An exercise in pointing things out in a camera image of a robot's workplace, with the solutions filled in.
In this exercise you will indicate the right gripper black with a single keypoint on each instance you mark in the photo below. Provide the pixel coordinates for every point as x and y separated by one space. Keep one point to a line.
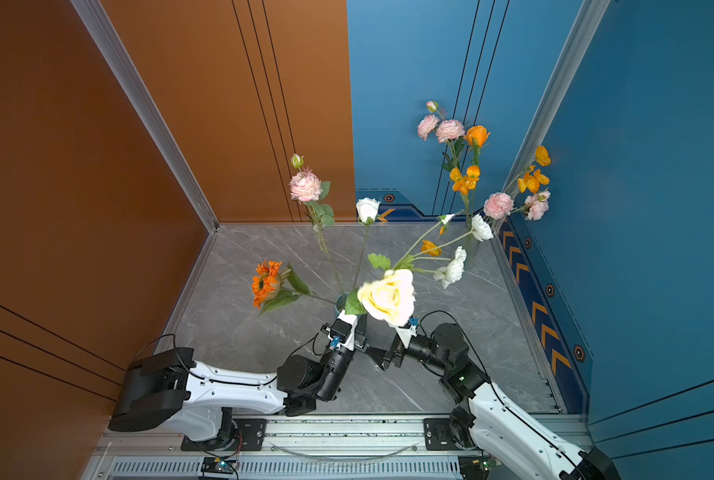
379 357

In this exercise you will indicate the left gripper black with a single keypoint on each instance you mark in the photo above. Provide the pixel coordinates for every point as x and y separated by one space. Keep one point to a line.
358 332

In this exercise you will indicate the large cream rose stem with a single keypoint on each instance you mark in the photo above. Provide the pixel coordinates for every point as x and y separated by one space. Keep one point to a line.
390 299

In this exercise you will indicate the orange gerbera flower stem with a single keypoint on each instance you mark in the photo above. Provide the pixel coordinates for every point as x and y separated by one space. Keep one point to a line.
277 285

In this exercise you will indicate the cream small flower stem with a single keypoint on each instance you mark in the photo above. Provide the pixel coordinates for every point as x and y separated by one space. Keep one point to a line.
450 273

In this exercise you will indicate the white rose flower stem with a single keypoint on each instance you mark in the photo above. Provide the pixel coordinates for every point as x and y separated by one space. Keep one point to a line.
367 210

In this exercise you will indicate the clear ribbed glass vase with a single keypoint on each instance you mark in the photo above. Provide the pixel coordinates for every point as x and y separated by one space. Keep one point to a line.
479 232

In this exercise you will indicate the pink ranunculus flower stem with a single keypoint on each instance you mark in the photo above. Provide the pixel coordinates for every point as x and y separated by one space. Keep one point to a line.
500 205

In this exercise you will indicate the pink white lisianthus stem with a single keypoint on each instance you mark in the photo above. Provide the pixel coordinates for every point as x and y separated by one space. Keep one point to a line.
449 132

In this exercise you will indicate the orange rose flower stem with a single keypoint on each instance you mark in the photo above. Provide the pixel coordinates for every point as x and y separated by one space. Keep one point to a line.
465 180

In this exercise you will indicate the yellow orange poppy stem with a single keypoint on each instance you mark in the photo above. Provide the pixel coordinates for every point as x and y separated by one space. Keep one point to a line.
532 179

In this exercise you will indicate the teal ceramic vase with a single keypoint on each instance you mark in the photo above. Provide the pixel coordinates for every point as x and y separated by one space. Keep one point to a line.
345 303

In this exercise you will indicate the pink rose bud stem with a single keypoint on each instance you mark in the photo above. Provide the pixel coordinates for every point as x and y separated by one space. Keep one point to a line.
309 190

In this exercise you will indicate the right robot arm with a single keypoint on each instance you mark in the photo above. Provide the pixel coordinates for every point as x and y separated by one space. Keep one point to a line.
485 418

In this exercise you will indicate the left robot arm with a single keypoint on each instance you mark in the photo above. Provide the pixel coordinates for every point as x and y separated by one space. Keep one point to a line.
174 391

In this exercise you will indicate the green circuit board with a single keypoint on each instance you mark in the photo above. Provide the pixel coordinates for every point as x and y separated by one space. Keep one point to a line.
213 467

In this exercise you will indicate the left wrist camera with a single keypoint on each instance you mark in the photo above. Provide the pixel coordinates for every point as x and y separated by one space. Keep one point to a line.
342 332

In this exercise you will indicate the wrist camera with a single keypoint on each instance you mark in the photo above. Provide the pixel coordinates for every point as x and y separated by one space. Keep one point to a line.
407 332
342 332

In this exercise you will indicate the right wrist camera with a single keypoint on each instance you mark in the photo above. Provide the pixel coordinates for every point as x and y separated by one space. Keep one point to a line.
407 332

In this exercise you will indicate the aluminium front rail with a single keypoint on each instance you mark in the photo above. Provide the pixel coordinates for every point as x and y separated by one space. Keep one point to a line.
360 446

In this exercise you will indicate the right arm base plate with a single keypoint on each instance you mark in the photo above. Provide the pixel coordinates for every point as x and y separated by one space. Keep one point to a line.
445 434

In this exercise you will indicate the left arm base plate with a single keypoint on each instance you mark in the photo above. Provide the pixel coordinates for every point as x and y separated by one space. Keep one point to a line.
240 435

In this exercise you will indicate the aluminium corner post left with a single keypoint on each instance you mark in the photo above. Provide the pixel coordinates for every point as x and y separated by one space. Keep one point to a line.
100 27

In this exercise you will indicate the aluminium corner post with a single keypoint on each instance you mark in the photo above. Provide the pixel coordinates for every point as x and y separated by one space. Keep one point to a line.
580 36
100 27

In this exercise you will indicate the aluminium corner post right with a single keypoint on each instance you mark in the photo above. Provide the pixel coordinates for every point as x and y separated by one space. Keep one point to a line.
580 36

